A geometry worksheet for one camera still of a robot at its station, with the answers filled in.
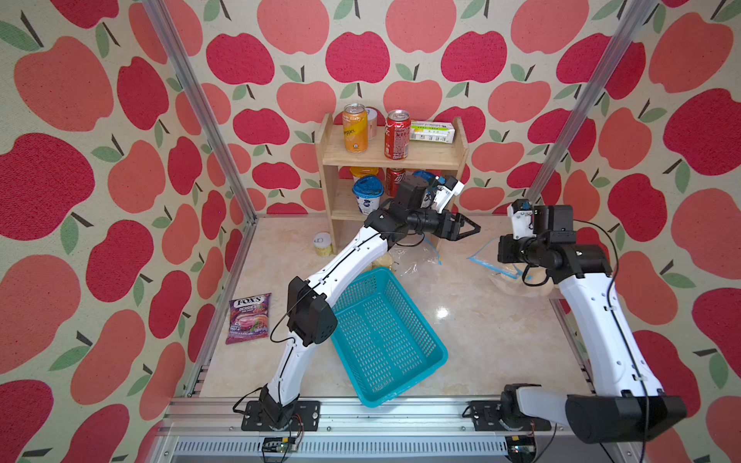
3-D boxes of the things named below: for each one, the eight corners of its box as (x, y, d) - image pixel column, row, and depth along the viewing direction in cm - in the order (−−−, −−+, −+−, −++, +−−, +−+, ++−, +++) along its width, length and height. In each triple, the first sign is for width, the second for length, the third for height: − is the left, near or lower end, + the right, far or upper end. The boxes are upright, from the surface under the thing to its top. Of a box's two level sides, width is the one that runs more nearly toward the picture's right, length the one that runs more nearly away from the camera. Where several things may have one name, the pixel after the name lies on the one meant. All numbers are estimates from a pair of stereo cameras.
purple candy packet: (228, 345, 89) (223, 340, 86) (234, 304, 98) (229, 298, 95) (268, 338, 90) (264, 333, 87) (270, 299, 99) (267, 293, 96)
